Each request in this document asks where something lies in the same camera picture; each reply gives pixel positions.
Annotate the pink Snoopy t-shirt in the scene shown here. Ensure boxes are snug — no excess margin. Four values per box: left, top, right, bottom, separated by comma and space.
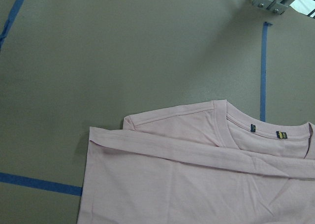
77, 100, 315, 224

